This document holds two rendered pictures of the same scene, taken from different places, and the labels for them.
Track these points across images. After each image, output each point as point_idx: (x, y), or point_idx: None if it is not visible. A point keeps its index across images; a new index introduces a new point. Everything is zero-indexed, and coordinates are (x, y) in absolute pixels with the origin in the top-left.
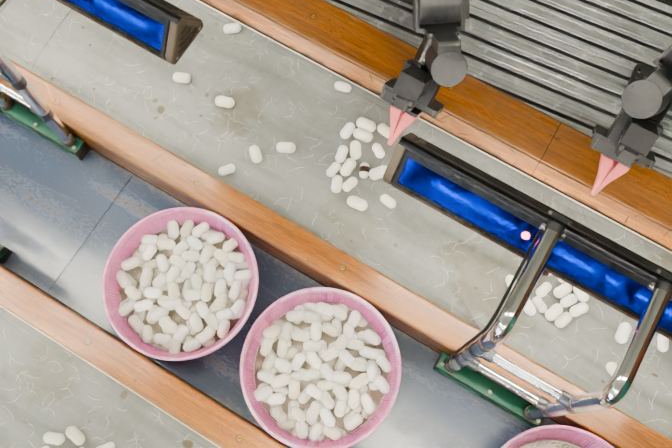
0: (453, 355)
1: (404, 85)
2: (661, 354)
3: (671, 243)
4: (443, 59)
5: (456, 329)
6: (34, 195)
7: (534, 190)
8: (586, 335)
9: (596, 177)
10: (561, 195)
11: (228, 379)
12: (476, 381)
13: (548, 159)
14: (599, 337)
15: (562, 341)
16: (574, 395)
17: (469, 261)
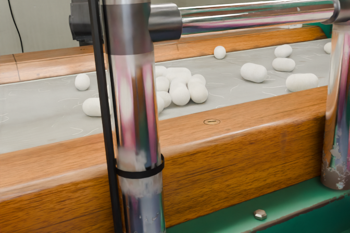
0: (101, 64)
1: None
2: (297, 72)
3: (188, 52)
4: None
5: (72, 149)
6: None
7: (35, 83)
8: (235, 93)
9: None
10: (67, 76)
11: None
12: (219, 225)
13: (24, 60)
14: (246, 89)
15: (227, 105)
16: (325, 91)
17: (9, 133)
